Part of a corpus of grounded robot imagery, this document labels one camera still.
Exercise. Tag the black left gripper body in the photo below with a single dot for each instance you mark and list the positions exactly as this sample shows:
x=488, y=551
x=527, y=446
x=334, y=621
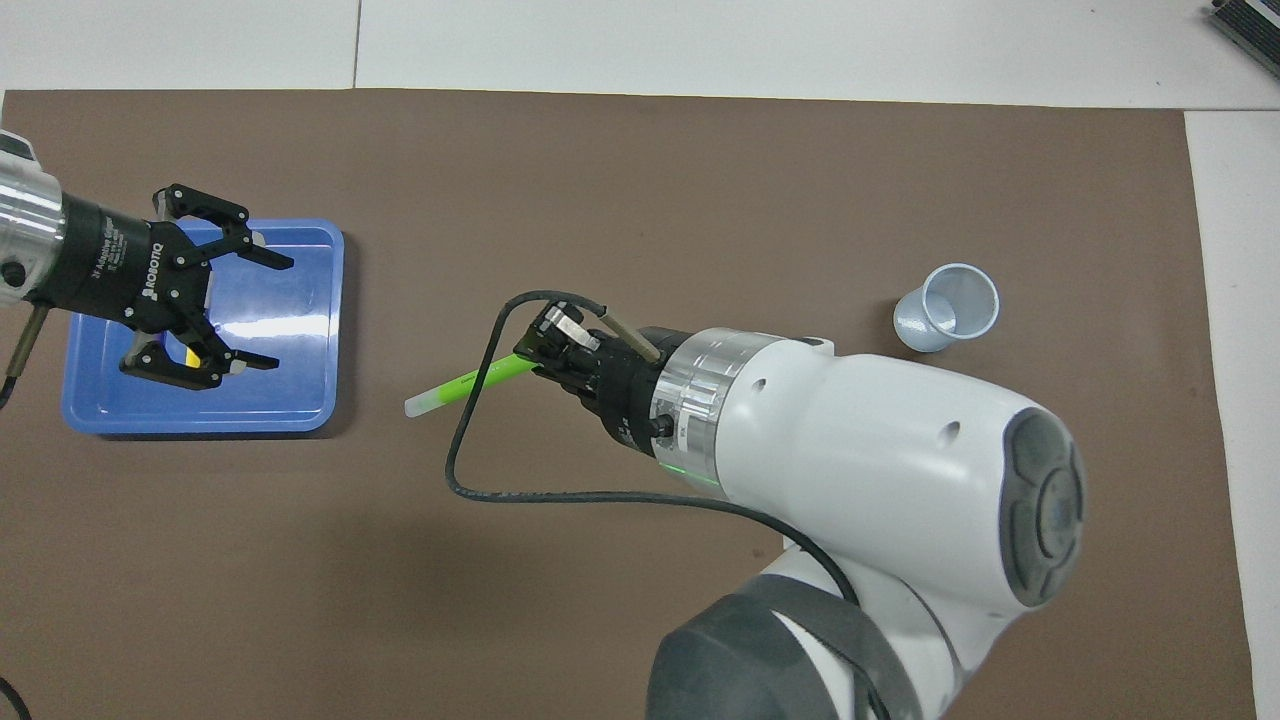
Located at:
x=120, y=270

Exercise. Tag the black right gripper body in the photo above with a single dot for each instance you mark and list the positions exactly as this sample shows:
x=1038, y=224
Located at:
x=625, y=395

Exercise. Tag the green pen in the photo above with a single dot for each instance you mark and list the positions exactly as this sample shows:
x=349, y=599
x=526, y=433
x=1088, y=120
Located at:
x=470, y=385

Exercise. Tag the blue plastic tray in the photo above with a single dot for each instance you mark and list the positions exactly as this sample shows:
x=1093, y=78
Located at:
x=290, y=330

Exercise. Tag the brown table mat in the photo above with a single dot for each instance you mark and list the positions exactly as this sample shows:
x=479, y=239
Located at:
x=600, y=600

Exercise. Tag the clear plastic cup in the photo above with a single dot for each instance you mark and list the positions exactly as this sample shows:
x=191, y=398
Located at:
x=945, y=320

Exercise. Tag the grey ribbed device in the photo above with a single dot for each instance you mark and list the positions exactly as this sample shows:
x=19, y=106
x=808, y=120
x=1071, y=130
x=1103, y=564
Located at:
x=1250, y=25

